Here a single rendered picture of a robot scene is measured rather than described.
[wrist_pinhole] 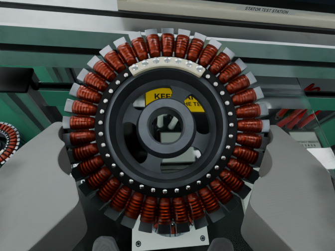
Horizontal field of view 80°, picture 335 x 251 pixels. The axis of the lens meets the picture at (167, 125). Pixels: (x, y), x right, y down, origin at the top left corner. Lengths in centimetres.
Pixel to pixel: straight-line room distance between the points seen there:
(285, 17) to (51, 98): 26
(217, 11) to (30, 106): 21
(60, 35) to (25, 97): 8
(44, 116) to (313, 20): 31
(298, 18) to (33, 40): 24
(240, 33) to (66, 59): 16
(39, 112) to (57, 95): 3
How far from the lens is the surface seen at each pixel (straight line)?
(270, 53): 23
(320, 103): 35
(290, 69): 26
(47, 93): 25
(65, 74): 37
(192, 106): 20
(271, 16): 24
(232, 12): 22
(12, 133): 56
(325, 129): 78
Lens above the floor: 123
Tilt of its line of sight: 61 degrees down
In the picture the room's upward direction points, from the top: 16 degrees clockwise
